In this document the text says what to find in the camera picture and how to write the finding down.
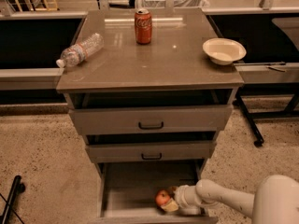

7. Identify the white bowl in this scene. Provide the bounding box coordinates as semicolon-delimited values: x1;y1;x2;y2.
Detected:
203;38;247;65

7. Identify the clear plastic water bottle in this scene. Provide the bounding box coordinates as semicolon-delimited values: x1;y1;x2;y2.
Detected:
56;33;104;68

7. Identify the grey drawer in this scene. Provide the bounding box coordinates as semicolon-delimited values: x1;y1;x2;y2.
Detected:
86;141;216;163
89;160;218;224
69;105;233;135

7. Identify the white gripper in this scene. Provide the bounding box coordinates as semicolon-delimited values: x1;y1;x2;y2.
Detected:
161;185;200;215

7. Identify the middle grey drawer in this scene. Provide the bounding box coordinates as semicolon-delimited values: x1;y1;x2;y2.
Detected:
86;141;216;163

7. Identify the red soda can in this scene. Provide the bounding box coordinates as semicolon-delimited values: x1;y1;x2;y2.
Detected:
135;8;152;45

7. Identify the top grey drawer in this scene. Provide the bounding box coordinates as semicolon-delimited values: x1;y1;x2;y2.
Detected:
69;105;233;135

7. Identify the black stand leg left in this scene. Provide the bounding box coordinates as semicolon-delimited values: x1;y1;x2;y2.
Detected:
0;175;26;224

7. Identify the red apple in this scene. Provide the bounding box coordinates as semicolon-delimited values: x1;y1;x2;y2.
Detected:
155;189;171;207

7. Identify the grey drawer cabinet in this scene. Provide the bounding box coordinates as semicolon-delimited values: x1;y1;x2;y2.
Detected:
56;7;245;224

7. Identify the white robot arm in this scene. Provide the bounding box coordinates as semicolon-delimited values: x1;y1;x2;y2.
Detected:
155;175;299;224

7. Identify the bottom grey drawer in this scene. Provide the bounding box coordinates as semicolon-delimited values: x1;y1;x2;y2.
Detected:
89;160;218;224

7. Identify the black table frame right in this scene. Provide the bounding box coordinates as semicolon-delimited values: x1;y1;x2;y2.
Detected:
235;92;299;147

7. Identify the white wire basket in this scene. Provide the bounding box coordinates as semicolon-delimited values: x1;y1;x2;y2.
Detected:
135;0;209;9

